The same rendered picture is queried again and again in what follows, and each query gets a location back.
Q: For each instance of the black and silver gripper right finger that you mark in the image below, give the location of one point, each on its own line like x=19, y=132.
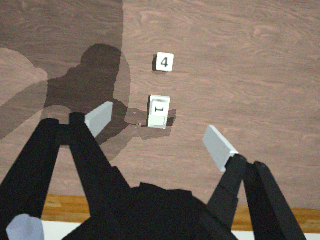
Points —
x=270, y=214

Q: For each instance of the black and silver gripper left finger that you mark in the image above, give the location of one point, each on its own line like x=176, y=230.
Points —
x=24, y=189

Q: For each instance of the white rectangular tray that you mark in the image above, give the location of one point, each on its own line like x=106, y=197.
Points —
x=157, y=121

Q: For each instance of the white cube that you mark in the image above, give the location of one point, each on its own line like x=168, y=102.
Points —
x=164, y=61
x=159, y=107

